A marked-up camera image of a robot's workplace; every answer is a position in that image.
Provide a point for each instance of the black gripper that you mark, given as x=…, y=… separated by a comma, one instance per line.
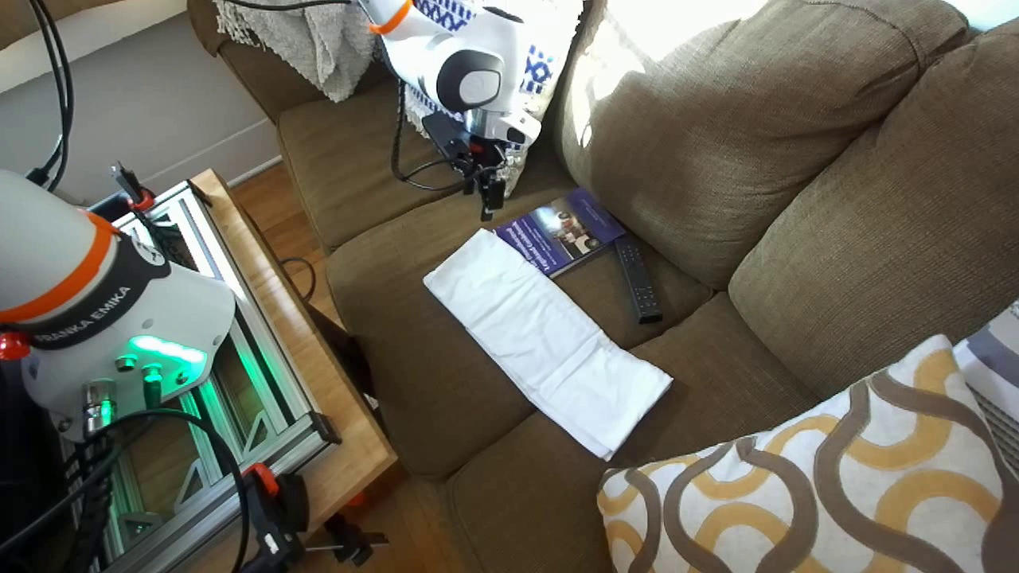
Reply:
x=461, y=139

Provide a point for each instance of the white towel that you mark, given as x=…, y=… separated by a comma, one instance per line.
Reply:
x=542, y=338

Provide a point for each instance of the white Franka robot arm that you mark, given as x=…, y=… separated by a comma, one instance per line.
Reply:
x=65, y=267

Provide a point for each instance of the brown fabric sofa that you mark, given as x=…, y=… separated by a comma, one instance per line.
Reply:
x=446, y=350

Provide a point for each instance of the brown sofa back cushion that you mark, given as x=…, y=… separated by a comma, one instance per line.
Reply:
x=903, y=235
x=702, y=139

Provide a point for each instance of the blue booklet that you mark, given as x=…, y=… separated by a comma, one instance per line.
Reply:
x=557, y=235

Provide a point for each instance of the blue white woven pillow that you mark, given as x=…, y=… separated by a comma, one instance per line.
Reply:
x=542, y=65

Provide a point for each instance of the black remote control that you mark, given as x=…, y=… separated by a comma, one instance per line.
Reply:
x=638, y=280

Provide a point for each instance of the cream knitted blanket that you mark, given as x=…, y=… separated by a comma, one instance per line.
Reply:
x=308, y=43

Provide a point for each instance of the wooden table board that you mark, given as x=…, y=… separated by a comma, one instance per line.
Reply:
x=337, y=424

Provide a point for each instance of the black orange bar clamp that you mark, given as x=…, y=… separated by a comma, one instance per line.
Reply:
x=129, y=186
x=277, y=510

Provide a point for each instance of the yellow grey wavy pillow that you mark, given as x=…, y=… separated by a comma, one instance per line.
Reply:
x=849, y=480

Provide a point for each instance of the red round knob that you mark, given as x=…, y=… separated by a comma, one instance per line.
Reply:
x=12, y=346

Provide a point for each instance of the grey white striped pillow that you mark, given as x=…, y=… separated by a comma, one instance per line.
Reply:
x=999, y=370

